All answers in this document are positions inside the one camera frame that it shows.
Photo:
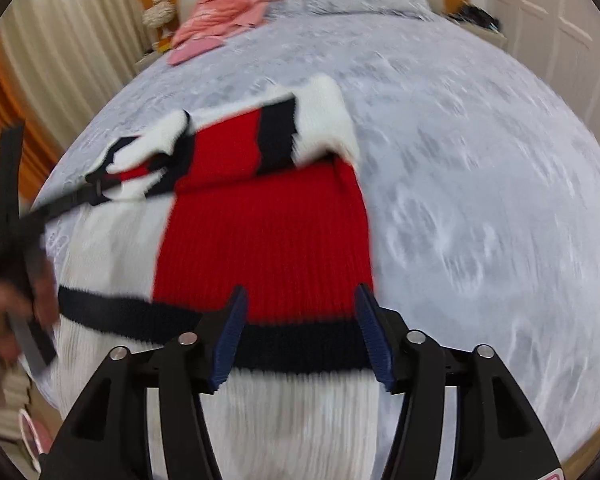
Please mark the person's left hand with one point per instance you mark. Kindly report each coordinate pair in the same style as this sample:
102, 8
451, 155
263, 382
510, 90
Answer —
0, 320

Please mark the grey butterfly bedspread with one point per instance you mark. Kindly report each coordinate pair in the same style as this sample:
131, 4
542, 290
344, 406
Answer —
480, 185

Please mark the light pink cloth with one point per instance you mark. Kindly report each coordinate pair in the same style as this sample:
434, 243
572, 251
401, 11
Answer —
190, 52

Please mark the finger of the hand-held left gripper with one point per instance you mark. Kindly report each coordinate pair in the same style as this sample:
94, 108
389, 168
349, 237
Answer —
75, 197

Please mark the orange curtain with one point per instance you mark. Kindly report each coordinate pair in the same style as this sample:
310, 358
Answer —
10, 105

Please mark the beige striped cloth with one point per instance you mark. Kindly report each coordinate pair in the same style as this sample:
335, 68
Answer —
10, 395

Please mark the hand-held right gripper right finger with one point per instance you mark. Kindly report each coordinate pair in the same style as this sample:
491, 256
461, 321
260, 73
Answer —
372, 340

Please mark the pink white slipper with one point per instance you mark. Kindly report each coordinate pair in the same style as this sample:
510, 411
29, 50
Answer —
32, 435

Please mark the pink garment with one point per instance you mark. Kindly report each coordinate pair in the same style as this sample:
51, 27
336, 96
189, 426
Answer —
230, 5

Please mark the white panelled wardrobe doors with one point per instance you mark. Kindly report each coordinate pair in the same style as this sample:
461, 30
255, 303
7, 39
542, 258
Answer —
540, 20

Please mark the dark object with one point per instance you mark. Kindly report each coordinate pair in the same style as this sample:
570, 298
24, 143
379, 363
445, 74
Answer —
480, 16

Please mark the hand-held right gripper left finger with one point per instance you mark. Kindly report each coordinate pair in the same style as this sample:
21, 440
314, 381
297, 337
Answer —
230, 340

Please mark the cream curtain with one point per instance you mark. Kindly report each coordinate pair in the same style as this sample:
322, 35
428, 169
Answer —
70, 35

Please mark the red white black knit sweater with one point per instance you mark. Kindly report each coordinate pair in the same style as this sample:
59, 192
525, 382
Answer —
265, 240

